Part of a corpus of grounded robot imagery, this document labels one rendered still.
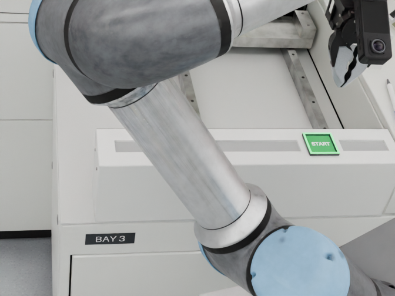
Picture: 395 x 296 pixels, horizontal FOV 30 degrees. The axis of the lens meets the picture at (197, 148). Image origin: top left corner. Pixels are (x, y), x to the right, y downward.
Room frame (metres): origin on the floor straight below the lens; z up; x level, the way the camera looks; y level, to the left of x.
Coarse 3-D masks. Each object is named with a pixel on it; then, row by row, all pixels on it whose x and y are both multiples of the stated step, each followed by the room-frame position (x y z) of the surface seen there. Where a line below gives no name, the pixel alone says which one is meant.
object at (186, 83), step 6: (186, 72) 1.32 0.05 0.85; (180, 78) 1.31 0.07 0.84; (186, 78) 1.30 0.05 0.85; (180, 84) 1.30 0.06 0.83; (186, 84) 1.27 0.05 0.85; (192, 84) 1.28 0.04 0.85; (186, 90) 1.25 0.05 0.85; (192, 90) 1.26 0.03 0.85; (186, 96) 1.23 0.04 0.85; (192, 96) 1.24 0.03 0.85; (192, 102) 1.22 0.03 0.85; (198, 108) 1.20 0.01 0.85; (198, 114) 1.18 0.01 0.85
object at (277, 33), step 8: (272, 24) 1.53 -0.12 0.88; (280, 24) 1.54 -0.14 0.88; (288, 24) 1.55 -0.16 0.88; (248, 32) 1.48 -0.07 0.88; (256, 32) 1.48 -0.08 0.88; (264, 32) 1.49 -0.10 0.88; (272, 32) 1.50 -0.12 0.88; (280, 32) 1.50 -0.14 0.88; (288, 32) 1.51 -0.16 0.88; (296, 32) 1.52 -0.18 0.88; (240, 40) 1.45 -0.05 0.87; (248, 40) 1.46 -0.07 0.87; (256, 40) 1.46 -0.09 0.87; (264, 40) 1.47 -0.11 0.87; (272, 40) 1.47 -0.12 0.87; (280, 40) 1.48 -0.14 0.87; (288, 40) 1.48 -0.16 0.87; (296, 40) 1.49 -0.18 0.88; (304, 40) 1.50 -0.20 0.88; (312, 40) 1.50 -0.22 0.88
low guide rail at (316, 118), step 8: (280, 48) 1.52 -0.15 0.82; (288, 48) 1.49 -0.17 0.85; (288, 56) 1.46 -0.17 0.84; (296, 56) 1.46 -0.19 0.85; (288, 64) 1.45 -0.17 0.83; (296, 64) 1.43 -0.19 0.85; (296, 72) 1.40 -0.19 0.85; (304, 72) 1.40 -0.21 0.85; (296, 80) 1.39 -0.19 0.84; (304, 80) 1.37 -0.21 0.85; (296, 88) 1.37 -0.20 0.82; (304, 88) 1.34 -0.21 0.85; (304, 96) 1.32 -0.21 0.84; (312, 96) 1.32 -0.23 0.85; (304, 104) 1.31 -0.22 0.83; (312, 104) 1.29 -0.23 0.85; (312, 112) 1.27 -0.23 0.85; (320, 112) 1.27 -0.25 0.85; (312, 120) 1.25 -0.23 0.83; (320, 120) 1.24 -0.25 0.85; (320, 128) 1.21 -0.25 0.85; (328, 128) 1.22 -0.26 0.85
